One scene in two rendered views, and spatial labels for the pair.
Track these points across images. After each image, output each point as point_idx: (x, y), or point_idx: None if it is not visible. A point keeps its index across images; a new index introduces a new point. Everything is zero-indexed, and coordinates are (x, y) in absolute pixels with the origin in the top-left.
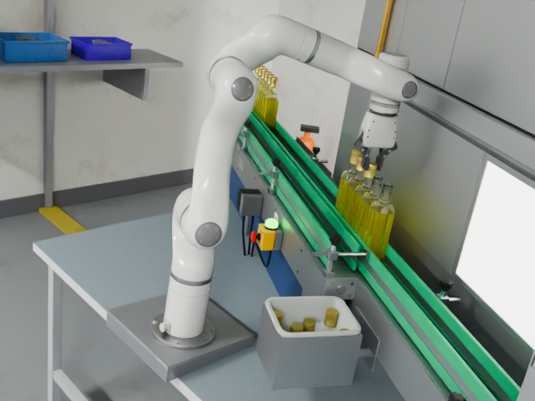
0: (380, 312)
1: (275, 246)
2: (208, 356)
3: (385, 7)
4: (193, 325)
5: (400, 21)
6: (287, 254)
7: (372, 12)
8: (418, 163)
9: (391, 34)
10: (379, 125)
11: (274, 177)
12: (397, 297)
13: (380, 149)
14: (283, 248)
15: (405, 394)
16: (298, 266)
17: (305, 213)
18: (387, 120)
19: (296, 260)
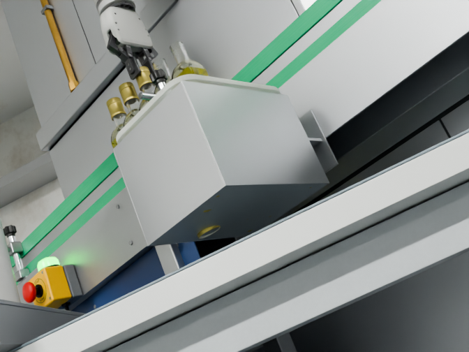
0: (281, 88)
1: (72, 288)
2: (65, 319)
3: (55, 40)
4: (2, 288)
5: (79, 33)
6: (98, 272)
7: (42, 80)
8: (190, 55)
9: (76, 56)
10: (123, 17)
11: (16, 249)
12: (287, 45)
13: (141, 59)
14: (86, 283)
15: (403, 66)
16: (127, 237)
17: (93, 180)
18: (129, 13)
19: (118, 237)
